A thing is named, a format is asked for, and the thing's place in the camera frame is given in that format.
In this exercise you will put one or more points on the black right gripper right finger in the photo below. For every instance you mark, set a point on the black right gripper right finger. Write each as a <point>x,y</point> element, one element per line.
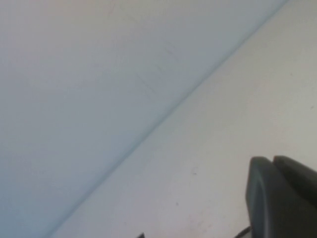
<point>302,198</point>

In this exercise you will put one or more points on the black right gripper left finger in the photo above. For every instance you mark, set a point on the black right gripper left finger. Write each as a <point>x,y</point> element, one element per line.
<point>265,198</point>

